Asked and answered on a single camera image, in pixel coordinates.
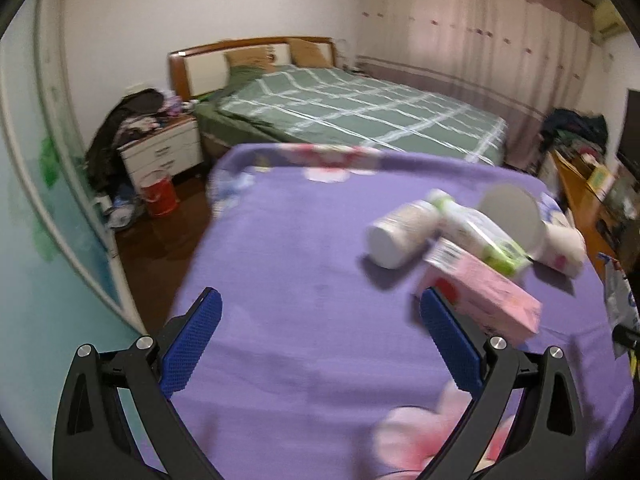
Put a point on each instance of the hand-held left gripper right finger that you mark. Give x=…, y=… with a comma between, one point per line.
x=450, y=345

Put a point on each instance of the pile of dark clothes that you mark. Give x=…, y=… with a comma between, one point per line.
x=572, y=130

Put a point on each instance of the crumpled plastic bags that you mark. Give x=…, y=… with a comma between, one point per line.
x=120, y=210

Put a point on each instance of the black television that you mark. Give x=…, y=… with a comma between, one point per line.
x=631, y=135

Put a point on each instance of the brown pillow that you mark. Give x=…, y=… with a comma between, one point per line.
x=309, y=52
x=250, y=57

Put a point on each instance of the green white bottle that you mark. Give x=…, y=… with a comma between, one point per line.
x=470, y=230

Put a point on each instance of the dark jacket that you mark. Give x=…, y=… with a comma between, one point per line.
x=107, y=145

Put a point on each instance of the white nightstand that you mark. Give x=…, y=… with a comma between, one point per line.
x=162, y=152

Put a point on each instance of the red bucket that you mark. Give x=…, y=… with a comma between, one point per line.
x=160, y=195

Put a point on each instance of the pink beige curtain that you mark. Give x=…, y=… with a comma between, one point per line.
x=475, y=50

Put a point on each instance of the wooden bed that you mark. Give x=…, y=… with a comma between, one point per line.
x=200, y=70

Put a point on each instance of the pile of small clothes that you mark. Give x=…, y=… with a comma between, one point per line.
x=162, y=115

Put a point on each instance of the small green yellow box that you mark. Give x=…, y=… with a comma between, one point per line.
x=600, y=180

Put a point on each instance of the pink white carton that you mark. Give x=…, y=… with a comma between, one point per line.
x=480, y=290

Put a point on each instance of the white plastic bottle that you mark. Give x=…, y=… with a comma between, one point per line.
x=400, y=235

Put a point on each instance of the purple floral tablecloth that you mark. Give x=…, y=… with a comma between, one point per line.
x=300, y=270

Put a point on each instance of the wooden sideboard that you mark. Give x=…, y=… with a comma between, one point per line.
x=582, y=200

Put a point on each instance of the beige air conditioner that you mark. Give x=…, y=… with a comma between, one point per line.
x=607, y=22

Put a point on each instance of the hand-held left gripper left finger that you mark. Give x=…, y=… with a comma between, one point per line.
x=192, y=345

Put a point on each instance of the grey round disc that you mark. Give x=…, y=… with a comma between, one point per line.
x=512, y=215

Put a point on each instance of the green checked duvet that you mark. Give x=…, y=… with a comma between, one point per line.
x=350, y=110

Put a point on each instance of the frosted glass wardrobe door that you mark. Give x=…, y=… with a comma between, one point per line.
x=35, y=160

